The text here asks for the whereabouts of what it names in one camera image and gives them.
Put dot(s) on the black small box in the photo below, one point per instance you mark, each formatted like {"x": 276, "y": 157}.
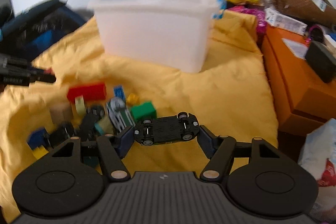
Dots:
{"x": 320, "y": 59}

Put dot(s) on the blue toy brick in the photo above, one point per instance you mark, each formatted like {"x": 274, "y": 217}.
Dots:
{"x": 119, "y": 92}

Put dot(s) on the yellow cloth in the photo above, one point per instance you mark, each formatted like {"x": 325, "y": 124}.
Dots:
{"x": 230, "y": 95}

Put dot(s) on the white plastic bin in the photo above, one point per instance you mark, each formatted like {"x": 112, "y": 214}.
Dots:
{"x": 167, "y": 32}

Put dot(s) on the green toy block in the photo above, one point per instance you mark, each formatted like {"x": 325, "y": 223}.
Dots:
{"x": 143, "y": 111}

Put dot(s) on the red toy block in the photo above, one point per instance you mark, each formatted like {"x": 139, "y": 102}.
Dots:
{"x": 90, "y": 92}

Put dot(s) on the small yellow toy block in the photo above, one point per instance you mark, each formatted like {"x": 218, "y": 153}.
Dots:
{"x": 132, "y": 99}

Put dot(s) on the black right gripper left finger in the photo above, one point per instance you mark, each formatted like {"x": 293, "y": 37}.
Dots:
{"x": 111, "y": 150}

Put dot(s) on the black toy car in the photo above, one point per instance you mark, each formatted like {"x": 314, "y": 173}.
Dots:
{"x": 181, "y": 127}

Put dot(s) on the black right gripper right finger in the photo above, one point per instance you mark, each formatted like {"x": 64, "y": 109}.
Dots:
{"x": 219, "y": 150}

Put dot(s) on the white green toy truck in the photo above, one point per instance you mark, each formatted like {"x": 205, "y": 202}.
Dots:
{"x": 119, "y": 114}

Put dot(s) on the small white carton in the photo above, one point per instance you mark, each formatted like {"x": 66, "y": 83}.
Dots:
{"x": 278, "y": 20}

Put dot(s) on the orange cardboard box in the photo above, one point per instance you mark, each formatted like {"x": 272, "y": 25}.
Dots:
{"x": 302, "y": 101}

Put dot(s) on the brown paper bag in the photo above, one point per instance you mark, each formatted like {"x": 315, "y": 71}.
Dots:
{"x": 313, "y": 11}

